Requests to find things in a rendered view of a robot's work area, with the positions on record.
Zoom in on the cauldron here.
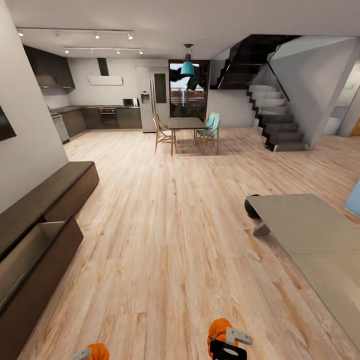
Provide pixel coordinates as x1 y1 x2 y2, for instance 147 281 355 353
244 199 261 219

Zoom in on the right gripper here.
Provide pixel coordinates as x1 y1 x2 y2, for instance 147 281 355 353
210 339 247 360

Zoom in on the pumpkin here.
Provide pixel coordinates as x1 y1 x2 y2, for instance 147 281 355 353
207 317 239 360
86 343 110 360

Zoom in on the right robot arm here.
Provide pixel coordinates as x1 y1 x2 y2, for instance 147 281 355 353
210 326 254 360

